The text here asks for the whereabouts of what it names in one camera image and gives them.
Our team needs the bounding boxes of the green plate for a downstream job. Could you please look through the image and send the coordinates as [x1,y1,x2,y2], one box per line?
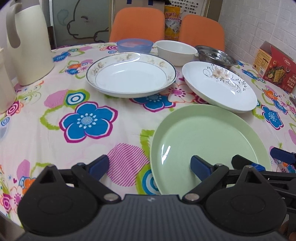
[150,104,271,196]

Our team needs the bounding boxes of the yellow snack bag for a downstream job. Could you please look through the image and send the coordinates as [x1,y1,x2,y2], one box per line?
[164,6,183,41]

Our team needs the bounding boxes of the cream tumbler cup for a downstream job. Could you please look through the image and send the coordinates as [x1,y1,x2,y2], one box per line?
[0,48,16,113]

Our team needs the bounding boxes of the stainless steel bowl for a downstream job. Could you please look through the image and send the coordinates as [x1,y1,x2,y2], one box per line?
[195,45,237,69]

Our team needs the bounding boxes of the dark phone at edge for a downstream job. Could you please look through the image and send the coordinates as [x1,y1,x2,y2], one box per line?
[290,97,296,107]

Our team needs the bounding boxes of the white ceramic bowl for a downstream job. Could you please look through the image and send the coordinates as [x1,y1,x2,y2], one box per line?
[155,40,198,66]

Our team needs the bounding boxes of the blue plastic bowl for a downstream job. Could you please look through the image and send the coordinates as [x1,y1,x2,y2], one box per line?
[116,38,154,54]

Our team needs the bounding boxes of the cream thermos jug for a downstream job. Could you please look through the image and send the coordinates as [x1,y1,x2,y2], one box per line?
[6,1,54,86]

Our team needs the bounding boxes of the orange chair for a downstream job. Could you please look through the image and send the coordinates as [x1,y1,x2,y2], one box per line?
[109,7,165,42]
[178,15,225,52]

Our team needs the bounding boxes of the left orange chair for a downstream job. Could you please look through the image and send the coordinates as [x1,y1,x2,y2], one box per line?
[109,7,165,42]

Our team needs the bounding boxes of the cardboard box blue handles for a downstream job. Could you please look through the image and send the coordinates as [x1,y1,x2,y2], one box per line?
[114,0,166,11]

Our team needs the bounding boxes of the floral rim white plate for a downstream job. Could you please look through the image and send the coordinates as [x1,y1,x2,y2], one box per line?
[86,52,177,98]

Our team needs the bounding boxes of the right orange chair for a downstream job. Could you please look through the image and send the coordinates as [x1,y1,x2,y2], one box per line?
[178,15,225,52]

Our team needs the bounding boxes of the white plate black swirl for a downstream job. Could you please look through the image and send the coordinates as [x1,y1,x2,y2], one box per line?
[182,61,257,113]

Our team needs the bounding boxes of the red cracker box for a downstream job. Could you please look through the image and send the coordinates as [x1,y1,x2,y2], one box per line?
[253,41,296,93]

